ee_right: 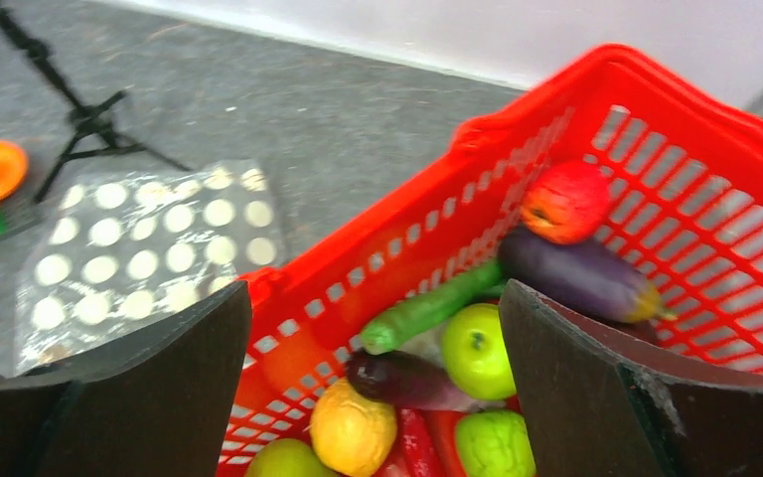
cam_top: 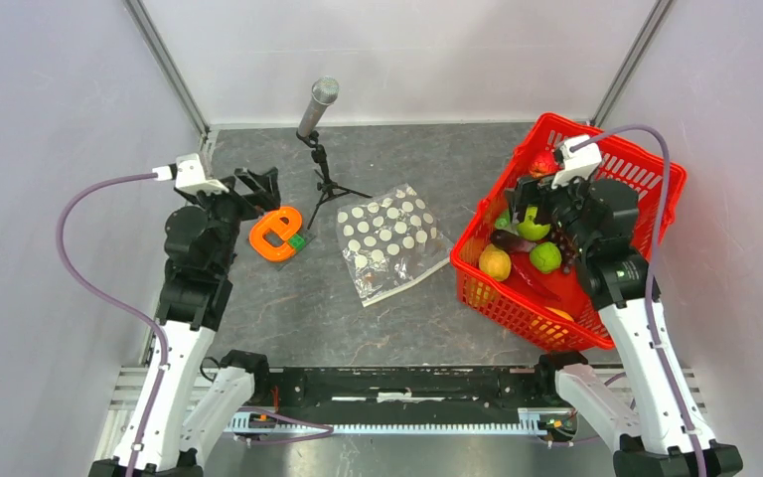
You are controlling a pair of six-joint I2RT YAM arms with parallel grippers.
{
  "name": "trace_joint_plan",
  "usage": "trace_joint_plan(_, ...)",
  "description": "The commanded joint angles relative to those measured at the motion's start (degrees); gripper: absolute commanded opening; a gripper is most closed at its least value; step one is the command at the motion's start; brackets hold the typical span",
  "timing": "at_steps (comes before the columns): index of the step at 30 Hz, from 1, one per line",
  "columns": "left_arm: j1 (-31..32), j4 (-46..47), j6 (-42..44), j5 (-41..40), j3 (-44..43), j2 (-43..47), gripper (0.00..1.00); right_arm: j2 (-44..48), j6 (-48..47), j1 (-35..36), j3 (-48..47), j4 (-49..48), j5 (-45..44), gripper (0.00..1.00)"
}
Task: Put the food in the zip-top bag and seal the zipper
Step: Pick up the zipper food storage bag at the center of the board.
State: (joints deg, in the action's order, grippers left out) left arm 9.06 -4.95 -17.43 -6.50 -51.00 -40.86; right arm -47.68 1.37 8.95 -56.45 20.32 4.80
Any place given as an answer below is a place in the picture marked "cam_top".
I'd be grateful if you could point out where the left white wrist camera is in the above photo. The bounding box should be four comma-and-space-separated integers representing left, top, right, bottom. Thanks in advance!
152, 153, 229, 196

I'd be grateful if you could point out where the red plastic basket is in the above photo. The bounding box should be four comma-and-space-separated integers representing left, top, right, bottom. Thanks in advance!
450, 112, 664, 352

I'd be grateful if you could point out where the orange fruit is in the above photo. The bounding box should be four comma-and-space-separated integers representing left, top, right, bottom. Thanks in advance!
542, 307, 574, 326

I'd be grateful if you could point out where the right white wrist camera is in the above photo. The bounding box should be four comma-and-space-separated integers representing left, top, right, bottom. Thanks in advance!
550, 134, 603, 189

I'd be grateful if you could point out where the green apple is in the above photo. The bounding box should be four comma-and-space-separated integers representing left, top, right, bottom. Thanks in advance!
529, 241, 562, 274
517, 206, 551, 241

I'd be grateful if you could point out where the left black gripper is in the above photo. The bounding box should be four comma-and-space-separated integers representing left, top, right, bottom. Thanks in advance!
185, 166, 280, 274

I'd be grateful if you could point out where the silver microphone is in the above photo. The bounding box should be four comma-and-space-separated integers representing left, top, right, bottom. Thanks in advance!
296, 76, 340, 140

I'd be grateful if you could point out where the yellow lemon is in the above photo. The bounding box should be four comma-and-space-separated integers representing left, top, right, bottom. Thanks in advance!
478, 244, 513, 282

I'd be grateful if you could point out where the grey lego base plate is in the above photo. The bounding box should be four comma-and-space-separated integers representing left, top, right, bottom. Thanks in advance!
274, 231, 316, 269

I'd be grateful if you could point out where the purple eggplant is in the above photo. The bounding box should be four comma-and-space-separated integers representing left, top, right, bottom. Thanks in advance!
490, 229, 536, 253

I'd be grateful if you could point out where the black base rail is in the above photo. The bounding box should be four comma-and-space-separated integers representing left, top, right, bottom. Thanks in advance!
226, 355, 580, 443

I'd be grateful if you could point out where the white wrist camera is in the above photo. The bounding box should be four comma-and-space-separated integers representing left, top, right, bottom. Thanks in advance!
550, 134, 603, 189
152, 153, 229, 196

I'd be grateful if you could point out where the black mini tripod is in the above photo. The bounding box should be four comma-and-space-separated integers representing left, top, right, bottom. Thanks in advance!
295, 130, 370, 230

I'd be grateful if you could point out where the clear dotted zip bag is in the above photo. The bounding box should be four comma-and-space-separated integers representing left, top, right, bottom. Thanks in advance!
336, 183, 453, 307

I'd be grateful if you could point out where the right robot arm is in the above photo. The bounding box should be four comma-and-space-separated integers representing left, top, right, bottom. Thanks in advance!
505, 176, 743, 476

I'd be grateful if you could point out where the green lego brick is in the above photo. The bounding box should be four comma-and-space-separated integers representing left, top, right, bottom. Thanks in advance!
288, 234, 307, 251

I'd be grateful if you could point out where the red chili pepper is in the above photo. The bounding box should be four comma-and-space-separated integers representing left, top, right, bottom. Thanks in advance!
508, 253, 560, 302

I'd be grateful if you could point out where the green cucumber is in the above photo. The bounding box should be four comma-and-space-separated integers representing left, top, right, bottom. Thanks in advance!
494, 209, 513, 231

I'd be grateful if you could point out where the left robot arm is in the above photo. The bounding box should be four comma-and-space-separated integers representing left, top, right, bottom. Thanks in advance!
88, 158, 281, 476

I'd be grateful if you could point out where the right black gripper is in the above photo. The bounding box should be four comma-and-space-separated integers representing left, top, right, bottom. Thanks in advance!
503, 166, 596, 253

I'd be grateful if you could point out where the dark red grape bunch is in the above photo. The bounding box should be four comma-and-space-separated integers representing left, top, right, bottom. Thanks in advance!
547, 228, 582, 274

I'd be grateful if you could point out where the red apple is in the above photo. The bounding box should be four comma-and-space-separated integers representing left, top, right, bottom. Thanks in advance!
528, 150, 560, 179

